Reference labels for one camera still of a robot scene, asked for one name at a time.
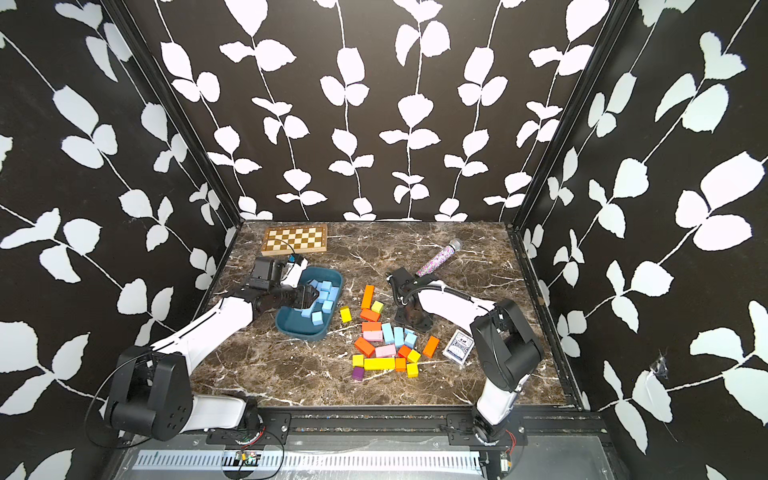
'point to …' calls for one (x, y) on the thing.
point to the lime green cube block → (377, 306)
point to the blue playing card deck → (458, 347)
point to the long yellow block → (377, 364)
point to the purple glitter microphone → (454, 245)
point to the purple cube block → (358, 373)
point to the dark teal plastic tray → (294, 323)
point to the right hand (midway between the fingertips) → (403, 321)
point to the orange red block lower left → (364, 346)
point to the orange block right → (431, 346)
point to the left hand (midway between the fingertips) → (312, 287)
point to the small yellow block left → (345, 314)
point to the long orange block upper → (367, 297)
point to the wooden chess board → (295, 239)
